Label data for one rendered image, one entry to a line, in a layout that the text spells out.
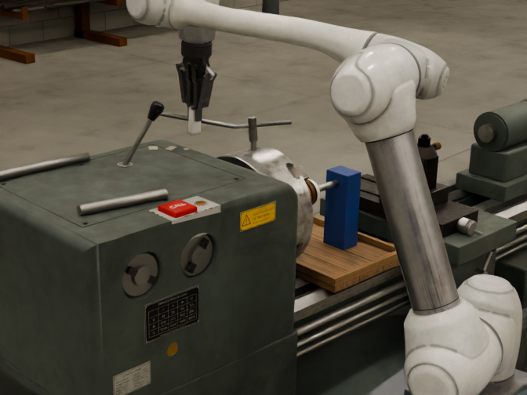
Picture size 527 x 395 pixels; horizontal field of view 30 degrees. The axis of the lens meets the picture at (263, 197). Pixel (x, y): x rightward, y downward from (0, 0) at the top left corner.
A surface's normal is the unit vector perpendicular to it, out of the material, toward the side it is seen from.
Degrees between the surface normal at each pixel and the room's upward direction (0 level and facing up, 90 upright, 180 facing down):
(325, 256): 0
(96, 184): 0
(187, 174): 0
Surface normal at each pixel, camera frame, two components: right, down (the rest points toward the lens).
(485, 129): -0.71, 0.23
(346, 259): 0.02, -0.94
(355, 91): -0.56, 0.18
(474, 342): 0.67, -0.18
